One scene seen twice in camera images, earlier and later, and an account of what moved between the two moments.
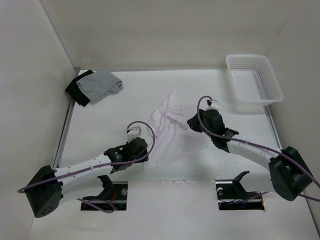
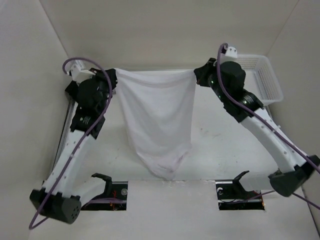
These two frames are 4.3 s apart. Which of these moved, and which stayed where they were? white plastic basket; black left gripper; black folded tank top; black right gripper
Moved: black left gripper; black right gripper
Stayed: white plastic basket; black folded tank top
